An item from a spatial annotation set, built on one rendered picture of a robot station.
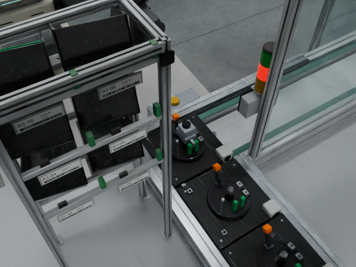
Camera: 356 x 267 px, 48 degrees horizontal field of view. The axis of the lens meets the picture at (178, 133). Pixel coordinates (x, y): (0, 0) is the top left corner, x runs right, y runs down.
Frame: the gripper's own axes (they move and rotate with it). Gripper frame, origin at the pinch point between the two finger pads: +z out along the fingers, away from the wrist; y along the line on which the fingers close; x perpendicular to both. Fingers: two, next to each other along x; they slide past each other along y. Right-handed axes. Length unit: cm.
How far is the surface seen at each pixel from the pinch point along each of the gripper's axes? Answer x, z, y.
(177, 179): -29.3, 27.5, -4.9
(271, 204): -54, 26, 15
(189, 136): -21.9, 18.9, 4.4
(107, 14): 205, 119, 65
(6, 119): -43, -38, -44
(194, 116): -8.9, 27.0, 15.0
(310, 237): -67, 31, 19
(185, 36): 142, 121, 107
